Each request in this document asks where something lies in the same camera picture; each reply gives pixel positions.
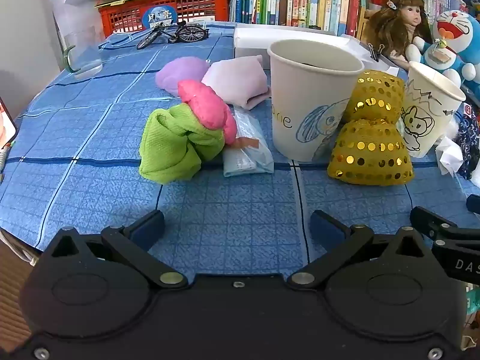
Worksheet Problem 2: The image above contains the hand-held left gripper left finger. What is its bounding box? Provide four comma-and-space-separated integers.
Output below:
44, 210, 188, 289

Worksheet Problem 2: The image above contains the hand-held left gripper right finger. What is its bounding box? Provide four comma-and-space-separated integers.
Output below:
287, 210, 432, 289

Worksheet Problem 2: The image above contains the white paper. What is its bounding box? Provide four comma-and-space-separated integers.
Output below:
435, 137, 466, 176

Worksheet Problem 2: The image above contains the dark blue floral cloth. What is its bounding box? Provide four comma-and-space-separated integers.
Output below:
455, 107, 480, 181

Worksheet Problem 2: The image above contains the green cloth bundle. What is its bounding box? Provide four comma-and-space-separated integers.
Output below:
139, 104, 226, 185

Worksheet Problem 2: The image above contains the yellow sequin bow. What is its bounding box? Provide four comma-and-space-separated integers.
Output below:
327, 70, 415, 187

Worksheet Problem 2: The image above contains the light blue tissue packet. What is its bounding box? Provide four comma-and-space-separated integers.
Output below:
223, 108, 275, 178

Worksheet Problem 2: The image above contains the pink cloth bundle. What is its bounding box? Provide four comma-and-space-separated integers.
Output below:
177, 79, 238, 146

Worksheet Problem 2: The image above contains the pale pink cloth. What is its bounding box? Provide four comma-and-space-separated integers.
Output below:
201, 54, 271, 110

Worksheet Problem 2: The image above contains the white cardboard box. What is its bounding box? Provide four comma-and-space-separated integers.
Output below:
233, 22, 400, 77

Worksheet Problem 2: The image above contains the paper cup with black drawing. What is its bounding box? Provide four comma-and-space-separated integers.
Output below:
402, 61, 467, 158

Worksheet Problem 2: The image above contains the paper cup with blue drawing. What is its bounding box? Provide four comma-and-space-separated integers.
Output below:
267, 39, 365, 163

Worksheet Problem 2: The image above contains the blue cat plush toy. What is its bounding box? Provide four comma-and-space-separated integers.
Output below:
407, 9, 480, 98

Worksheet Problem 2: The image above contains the smartphone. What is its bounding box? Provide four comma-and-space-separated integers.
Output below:
0, 97, 18, 151

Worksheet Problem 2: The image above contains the brown-haired doll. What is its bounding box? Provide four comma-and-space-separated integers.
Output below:
365, 0, 434, 70

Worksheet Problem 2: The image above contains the black miniature bicycle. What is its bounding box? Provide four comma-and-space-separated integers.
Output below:
136, 20, 210, 50

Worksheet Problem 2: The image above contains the wooden bookend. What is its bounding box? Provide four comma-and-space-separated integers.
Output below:
356, 5, 376, 42

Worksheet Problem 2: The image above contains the blue round sign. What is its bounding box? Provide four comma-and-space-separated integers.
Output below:
142, 3, 179, 31

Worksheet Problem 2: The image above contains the red plastic crate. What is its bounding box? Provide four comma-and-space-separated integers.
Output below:
95, 0, 231, 38

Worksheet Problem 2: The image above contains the translucent plastic bag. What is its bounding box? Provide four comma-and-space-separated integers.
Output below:
52, 0, 102, 46

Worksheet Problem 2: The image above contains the clear glass with green handle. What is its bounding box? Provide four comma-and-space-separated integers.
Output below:
62, 30, 104, 79

